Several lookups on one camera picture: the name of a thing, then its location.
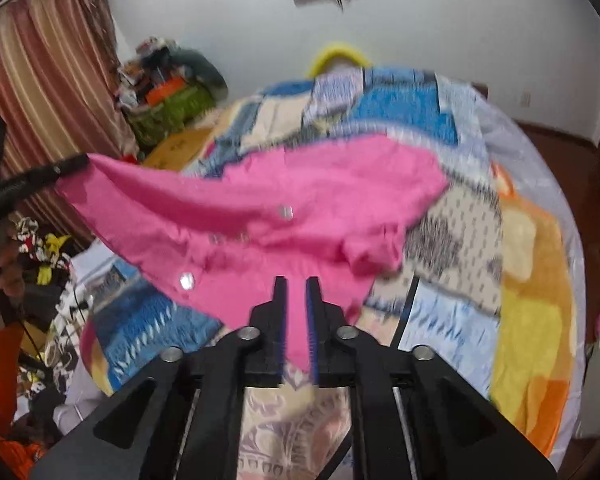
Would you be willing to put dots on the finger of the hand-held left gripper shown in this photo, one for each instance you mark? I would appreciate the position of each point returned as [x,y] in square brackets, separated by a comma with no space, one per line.
[35,177]

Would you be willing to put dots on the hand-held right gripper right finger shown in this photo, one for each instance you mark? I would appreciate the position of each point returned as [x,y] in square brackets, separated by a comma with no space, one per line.
[314,330]

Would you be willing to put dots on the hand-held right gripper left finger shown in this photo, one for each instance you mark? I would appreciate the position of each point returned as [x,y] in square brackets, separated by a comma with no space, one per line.
[280,330]

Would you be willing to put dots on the pink button shirt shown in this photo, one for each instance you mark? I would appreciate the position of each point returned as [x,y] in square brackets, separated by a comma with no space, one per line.
[280,200]

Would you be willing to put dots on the pile of printed clothes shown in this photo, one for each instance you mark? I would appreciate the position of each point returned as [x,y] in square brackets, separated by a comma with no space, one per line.
[40,260]

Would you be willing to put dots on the person's left hand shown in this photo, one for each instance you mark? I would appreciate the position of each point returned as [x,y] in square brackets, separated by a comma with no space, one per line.
[11,270]

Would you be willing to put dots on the striped brown curtain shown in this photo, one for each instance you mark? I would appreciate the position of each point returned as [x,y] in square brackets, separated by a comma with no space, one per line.
[45,60]

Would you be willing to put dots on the orange box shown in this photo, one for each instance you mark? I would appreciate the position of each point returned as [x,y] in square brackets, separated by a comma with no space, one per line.
[162,92]

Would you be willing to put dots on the pile of household clutter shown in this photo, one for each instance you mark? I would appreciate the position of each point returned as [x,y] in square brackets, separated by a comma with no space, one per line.
[142,65]

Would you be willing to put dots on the orange yellow fleece blanket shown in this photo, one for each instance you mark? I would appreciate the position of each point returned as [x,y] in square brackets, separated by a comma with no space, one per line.
[530,280]

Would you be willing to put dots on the patchwork print blanket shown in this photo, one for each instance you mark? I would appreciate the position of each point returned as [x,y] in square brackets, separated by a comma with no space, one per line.
[380,105]

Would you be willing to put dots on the grey bed sheet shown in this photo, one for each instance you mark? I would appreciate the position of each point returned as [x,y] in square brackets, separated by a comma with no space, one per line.
[500,130]

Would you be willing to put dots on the yellow foam hoop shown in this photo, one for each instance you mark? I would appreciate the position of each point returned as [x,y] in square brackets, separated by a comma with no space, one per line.
[337,54]

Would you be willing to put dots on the white wall outlet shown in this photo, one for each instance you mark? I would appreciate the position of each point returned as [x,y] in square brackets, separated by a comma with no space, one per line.
[525,98]

